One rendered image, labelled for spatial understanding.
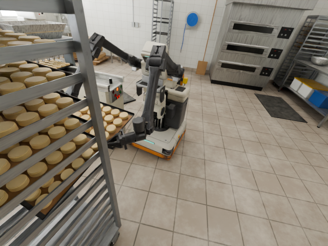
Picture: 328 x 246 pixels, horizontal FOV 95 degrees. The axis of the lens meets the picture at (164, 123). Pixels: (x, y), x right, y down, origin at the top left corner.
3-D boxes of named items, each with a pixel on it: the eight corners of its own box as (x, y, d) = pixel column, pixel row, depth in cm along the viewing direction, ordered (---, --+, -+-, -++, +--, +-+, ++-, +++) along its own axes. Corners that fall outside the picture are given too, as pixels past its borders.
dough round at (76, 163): (86, 166, 67) (85, 164, 66) (74, 172, 66) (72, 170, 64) (83, 157, 70) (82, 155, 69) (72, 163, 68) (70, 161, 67)
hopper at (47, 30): (-6, 39, 135) (-16, 20, 127) (49, 34, 180) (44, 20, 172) (19, 44, 130) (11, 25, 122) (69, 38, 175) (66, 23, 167)
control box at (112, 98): (109, 102, 159) (107, 90, 151) (120, 93, 178) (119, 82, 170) (112, 103, 158) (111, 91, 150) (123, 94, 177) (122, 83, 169)
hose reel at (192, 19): (193, 53, 493) (200, 11, 429) (193, 54, 482) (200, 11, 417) (180, 51, 497) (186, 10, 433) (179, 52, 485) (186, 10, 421)
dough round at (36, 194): (28, 191, 60) (24, 189, 58) (42, 186, 61) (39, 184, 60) (25, 203, 57) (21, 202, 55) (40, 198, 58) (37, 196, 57)
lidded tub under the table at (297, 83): (288, 86, 413) (294, 76, 398) (306, 89, 408) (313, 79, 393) (295, 91, 383) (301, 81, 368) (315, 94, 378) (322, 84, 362)
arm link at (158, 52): (166, 40, 81) (149, 40, 84) (162, 66, 83) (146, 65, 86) (181, 65, 124) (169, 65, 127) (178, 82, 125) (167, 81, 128)
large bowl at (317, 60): (304, 61, 375) (308, 55, 367) (320, 63, 371) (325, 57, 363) (314, 65, 344) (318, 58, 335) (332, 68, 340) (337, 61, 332)
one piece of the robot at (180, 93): (150, 116, 239) (153, 61, 190) (183, 127, 224) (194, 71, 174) (139, 127, 214) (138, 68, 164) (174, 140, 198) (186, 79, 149)
